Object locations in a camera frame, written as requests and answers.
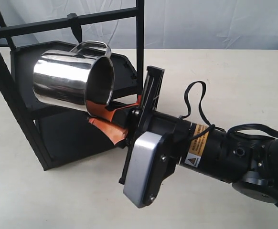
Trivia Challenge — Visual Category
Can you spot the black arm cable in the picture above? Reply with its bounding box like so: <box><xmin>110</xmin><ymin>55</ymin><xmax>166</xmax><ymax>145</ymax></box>
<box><xmin>180</xmin><ymin>81</ymin><xmax>278</xmax><ymax>217</ymax></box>

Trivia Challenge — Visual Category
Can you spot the white wrinkled backdrop cloth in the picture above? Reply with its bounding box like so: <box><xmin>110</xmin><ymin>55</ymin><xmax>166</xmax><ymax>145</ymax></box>
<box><xmin>0</xmin><ymin>0</ymin><xmax>278</xmax><ymax>50</ymax></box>

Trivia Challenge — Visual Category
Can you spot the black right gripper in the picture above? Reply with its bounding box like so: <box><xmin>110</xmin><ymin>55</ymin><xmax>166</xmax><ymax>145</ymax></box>
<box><xmin>86</xmin><ymin>66</ymin><xmax>192</xmax><ymax>184</ymax></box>

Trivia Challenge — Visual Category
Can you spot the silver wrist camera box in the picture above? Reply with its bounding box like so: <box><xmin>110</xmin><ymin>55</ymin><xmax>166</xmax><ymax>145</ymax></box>
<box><xmin>123</xmin><ymin>132</ymin><xmax>173</xmax><ymax>208</ymax></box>

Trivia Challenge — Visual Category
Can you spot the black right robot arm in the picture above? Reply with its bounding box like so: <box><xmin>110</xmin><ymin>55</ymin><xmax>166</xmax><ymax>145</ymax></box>
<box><xmin>87</xmin><ymin>66</ymin><xmax>278</xmax><ymax>208</ymax></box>

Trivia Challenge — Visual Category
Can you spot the black metal shelf rack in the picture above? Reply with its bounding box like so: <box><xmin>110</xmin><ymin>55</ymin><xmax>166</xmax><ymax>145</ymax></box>
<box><xmin>0</xmin><ymin>0</ymin><xmax>145</xmax><ymax>171</ymax></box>

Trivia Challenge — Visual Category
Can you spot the shiny steel mug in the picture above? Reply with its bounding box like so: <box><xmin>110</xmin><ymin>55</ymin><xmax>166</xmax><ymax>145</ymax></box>
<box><xmin>32</xmin><ymin>41</ymin><xmax>115</xmax><ymax>115</ymax></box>

